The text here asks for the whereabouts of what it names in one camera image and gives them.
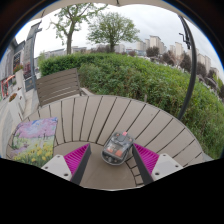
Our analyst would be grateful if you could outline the tall grey sign pillar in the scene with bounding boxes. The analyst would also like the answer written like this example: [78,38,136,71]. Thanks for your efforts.
[21,20,44,92]

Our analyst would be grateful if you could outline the flower print mouse pad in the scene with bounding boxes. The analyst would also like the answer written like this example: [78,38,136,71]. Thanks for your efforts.
[9,116,59,168]

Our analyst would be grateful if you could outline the green trimmed hedge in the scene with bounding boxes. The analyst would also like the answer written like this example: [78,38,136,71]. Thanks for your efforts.
[38,52,224,160]

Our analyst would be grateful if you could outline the beige parasol canopy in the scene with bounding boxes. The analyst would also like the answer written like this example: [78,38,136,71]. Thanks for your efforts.
[33,0,188,18]

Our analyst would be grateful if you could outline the grey storefront building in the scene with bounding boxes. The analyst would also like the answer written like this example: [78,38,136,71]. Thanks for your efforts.
[0,37,25,101]

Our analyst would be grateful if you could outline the curved dark parasol pole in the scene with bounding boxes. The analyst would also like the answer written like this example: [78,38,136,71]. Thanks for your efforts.
[176,14,199,121]

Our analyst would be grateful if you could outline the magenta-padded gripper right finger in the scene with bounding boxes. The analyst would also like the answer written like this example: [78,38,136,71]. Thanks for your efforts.
[131,143,184,186]

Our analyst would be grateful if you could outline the white planter with orange flowers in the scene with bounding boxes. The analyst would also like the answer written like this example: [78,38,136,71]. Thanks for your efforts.
[7,91,26,118]

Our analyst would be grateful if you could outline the round leafy tree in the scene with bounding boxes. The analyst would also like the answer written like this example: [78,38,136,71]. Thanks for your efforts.
[86,11,141,54]

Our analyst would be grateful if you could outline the brown slatted outdoor chair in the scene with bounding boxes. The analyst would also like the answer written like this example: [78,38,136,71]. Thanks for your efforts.
[34,68,89,108]

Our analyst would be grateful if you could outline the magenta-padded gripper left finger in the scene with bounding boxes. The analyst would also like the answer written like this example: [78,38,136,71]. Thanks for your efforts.
[40,143,92,187]

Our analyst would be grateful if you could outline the transparent grey computer mouse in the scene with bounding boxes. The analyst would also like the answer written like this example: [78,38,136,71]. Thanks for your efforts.
[101,131,135,166]

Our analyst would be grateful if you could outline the sparse leaning tree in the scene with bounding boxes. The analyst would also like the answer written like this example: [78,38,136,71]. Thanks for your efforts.
[48,3,108,56]

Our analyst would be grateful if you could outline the beige apartment towers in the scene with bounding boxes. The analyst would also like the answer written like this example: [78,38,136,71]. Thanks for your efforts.
[135,34,213,75]

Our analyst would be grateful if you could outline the white planter with pink flowers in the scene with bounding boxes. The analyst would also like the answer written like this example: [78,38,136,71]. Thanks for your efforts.
[12,63,26,92]

